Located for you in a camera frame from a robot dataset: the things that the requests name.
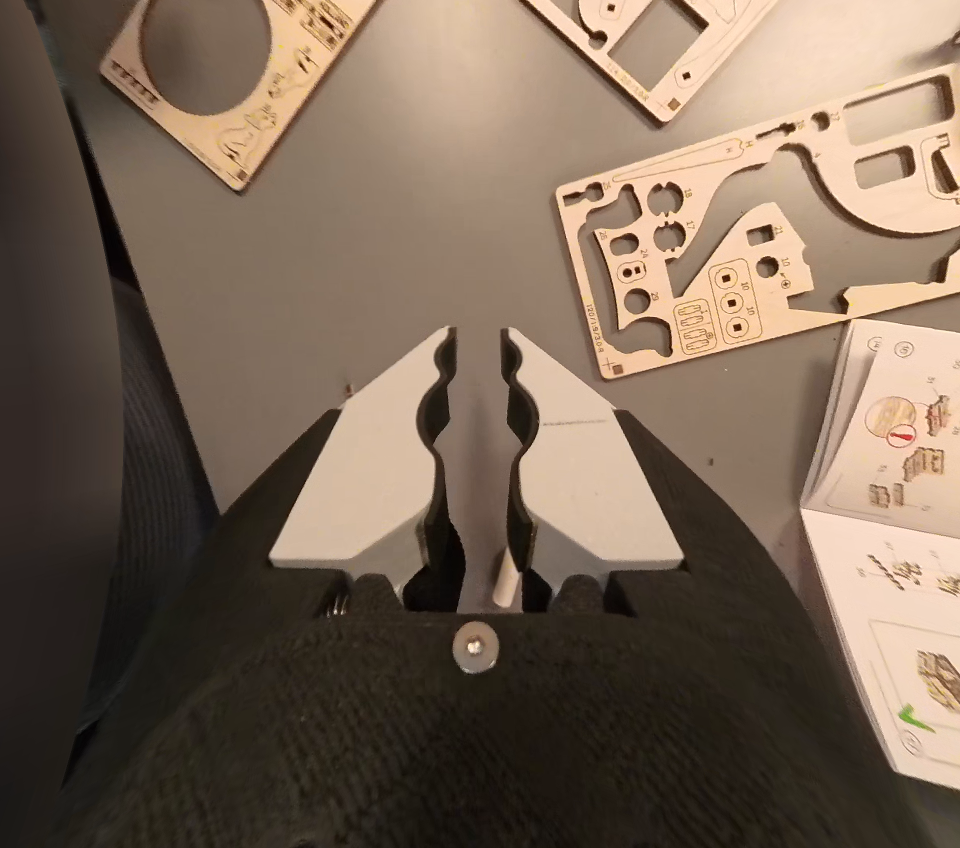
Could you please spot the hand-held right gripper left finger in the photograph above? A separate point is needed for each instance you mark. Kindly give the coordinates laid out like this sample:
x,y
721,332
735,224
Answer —
x,y
352,488

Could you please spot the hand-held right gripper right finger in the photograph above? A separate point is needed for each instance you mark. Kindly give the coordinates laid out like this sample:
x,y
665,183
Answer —
x,y
600,488

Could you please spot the white instruction booklet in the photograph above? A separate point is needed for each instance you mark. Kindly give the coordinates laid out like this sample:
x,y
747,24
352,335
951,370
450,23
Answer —
x,y
847,563

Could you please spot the wooden sheet with round holes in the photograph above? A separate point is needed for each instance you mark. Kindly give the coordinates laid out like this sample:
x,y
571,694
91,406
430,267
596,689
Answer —
x,y
225,143

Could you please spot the wooden sheet with many holes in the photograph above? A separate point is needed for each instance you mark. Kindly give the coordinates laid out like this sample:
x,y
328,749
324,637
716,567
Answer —
x,y
862,218

